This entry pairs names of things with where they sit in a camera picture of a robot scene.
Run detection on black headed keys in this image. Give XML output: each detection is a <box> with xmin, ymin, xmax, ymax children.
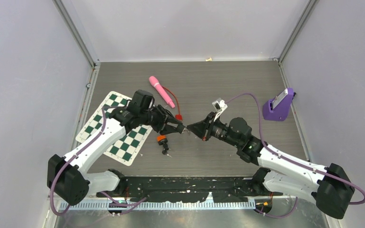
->
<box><xmin>162</xmin><ymin>143</ymin><xmax>170</xmax><ymax>156</ymax></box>

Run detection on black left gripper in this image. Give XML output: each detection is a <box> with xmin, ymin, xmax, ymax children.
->
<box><xmin>140</xmin><ymin>105</ymin><xmax>182</xmax><ymax>135</ymax></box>

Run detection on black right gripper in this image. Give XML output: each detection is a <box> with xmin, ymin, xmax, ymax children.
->
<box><xmin>187</xmin><ymin>112</ymin><xmax>241</xmax><ymax>148</ymax></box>

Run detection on orange black padlock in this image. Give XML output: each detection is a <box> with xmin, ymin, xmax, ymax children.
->
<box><xmin>157</xmin><ymin>135</ymin><xmax>168</xmax><ymax>145</ymax></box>

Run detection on pink toy microphone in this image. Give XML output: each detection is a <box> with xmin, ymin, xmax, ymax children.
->
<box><xmin>149</xmin><ymin>76</ymin><xmax>175</xmax><ymax>108</ymax></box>

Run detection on green white chessboard mat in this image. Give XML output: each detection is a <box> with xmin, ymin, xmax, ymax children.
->
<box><xmin>75</xmin><ymin>91</ymin><xmax>153</xmax><ymax>167</ymax></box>

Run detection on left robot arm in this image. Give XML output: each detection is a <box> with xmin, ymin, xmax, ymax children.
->
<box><xmin>47</xmin><ymin>90</ymin><xmax>185</xmax><ymax>206</ymax></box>

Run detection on black cable padlock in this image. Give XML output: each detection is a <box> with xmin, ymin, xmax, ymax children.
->
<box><xmin>160</xmin><ymin>124</ymin><xmax>186</xmax><ymax>135</ymax></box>

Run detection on small silver keys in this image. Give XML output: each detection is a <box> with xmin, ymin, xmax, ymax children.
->
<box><xmin>184</xmin><ymin>128</ymin><xmax>191</xmax><ymax>135</ymax></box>

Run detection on red cable padlock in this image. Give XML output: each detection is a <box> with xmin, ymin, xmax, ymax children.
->
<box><xmin>161</xmin><ymin>85</ymin><xmax>184</xmax><ymax>123</ymax></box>

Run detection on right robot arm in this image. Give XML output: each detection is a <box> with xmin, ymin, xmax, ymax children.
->
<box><xmin>187</xmin><ymin>112</ymin><xmax>355</xmax><ymax>219</ymax></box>

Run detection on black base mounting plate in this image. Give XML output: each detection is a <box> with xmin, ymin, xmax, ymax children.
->
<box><xmin>107</xmin><ymin>176</ymin><xmax>271</xmax><ymax>203</ymax></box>

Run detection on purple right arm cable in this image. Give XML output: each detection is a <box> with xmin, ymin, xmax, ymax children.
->
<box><xmin>226</xmin><ymin>92</ymin><xmax>365</xmax><ymax>219</ymax></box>

